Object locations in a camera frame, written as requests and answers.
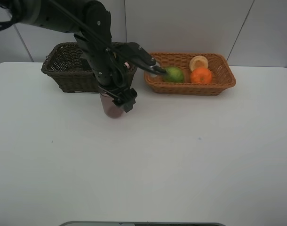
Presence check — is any orange mandarin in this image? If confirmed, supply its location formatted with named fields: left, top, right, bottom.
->
left=190, top=67, right=213, bottom=84

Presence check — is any green lime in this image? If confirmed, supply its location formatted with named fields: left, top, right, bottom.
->
left=163, top=66, right=184, bottom=83

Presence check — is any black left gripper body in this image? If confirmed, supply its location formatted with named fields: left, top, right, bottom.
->
left=81, top=42, right=158, bottom=98

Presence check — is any brown bread bun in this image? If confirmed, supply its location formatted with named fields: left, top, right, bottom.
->
left=189, top=56, right=208, bottom=71

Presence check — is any translucent purple plastic cup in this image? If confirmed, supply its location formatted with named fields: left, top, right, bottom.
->
left=100, top=93, right=124, bottom=119

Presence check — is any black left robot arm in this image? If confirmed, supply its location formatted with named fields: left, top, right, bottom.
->
left=0, top=0, right=167, bottom=113

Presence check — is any orange wicker basket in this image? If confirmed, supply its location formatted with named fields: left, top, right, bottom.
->
left=144, top=52, right=236, bottom=96

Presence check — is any dark brown wicker basket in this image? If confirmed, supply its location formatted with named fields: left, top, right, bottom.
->
left=41, top=39, right=137, bottom=93

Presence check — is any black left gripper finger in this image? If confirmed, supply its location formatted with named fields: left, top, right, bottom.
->
left=143, top=65, right=167, bottom=76
left=113, top=88, right=137, bottom=113

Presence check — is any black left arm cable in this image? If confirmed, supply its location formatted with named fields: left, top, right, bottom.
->
left=0, top=0, right=158, bottom=71

